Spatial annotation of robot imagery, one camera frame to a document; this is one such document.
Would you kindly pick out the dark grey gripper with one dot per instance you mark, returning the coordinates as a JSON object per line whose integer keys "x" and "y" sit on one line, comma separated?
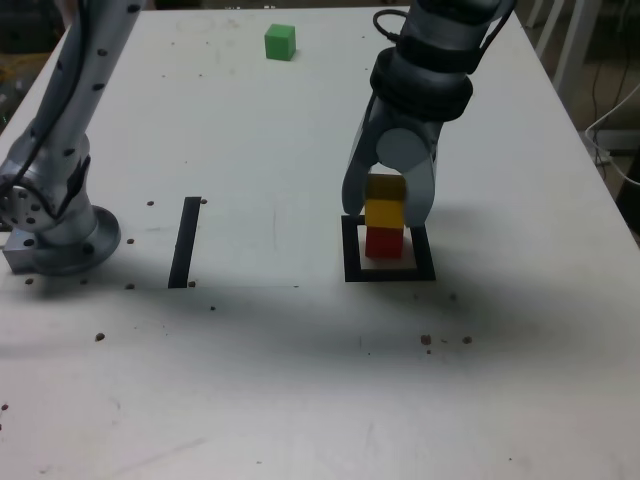
{"x": 405, "y": 121}

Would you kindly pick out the yellow cube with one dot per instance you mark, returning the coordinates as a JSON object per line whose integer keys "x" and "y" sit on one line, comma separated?
{"x": 384, "y": 210}

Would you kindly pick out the red cube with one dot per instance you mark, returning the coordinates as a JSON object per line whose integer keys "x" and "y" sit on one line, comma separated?
{"x": 383, "y": 244}

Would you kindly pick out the green cube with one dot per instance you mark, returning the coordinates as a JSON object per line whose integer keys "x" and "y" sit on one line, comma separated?
{"x": 279, "y": 44}

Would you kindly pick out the black tape square outline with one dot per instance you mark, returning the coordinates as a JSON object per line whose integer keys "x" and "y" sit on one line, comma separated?
{"x": 350, "y": 255}

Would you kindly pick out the black tape strip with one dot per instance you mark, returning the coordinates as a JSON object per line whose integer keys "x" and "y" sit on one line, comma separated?
{"x": 182, "y": 250}

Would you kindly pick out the white metal furniture frame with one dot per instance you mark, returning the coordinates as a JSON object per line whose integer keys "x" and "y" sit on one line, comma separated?
{"x": 570, "y": 50}

